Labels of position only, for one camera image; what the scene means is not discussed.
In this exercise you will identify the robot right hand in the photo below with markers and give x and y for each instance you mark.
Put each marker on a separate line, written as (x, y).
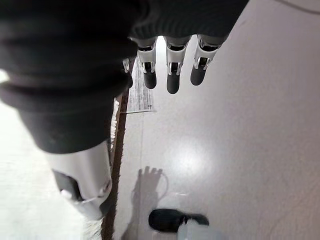
(62, 75)

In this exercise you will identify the white bed sheet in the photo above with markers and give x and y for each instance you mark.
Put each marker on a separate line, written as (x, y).
(20, 190)

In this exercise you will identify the robot dark foot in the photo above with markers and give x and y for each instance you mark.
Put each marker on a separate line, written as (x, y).
(165, 220)

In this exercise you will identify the robot silver leg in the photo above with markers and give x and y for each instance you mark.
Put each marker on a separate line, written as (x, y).
(197, 232)

